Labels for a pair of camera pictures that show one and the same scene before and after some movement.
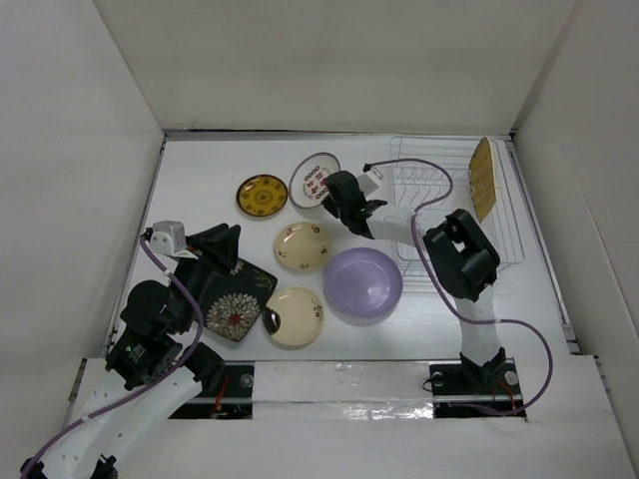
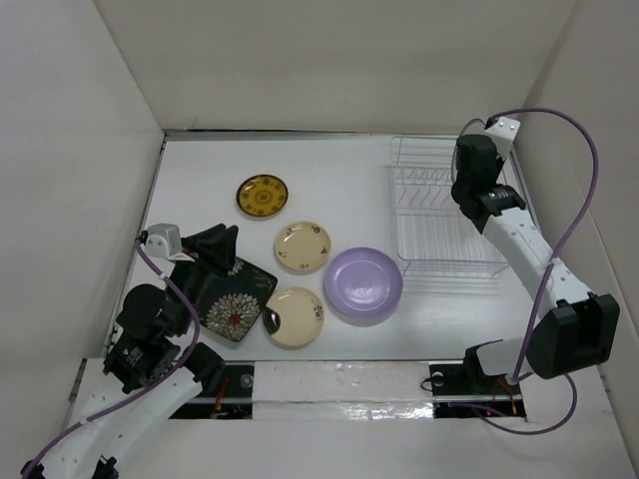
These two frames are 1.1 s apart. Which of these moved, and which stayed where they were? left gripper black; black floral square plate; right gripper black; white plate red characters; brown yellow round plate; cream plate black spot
Moved: right gripper black; white plate red characters
Stayed: cream plate black spot; black floral square plate; brown yellow round plate; left gripper black
